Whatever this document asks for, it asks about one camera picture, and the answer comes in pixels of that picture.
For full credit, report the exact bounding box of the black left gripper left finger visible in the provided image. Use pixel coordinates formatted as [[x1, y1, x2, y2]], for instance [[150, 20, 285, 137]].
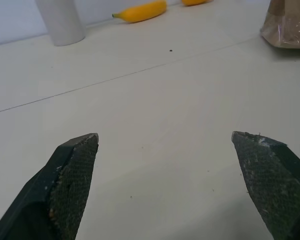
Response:
[[0, 132, 100, 240]]

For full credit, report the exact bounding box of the white cylinder post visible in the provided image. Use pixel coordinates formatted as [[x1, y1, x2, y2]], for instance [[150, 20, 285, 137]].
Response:
[[35, 0, 87, 47]]

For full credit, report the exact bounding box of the yellow banana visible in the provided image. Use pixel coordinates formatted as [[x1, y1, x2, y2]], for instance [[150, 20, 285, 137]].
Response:
[[181, 0, 211, 7], [111, 0, 168, 24]]

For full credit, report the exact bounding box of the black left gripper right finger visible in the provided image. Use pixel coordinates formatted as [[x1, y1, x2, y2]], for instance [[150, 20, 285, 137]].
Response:
[[231, 130, 300, 240]]

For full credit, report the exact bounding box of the brown paper bag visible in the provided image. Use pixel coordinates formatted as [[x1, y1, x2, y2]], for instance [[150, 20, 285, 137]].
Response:
[[259, 0, 300, 49]]

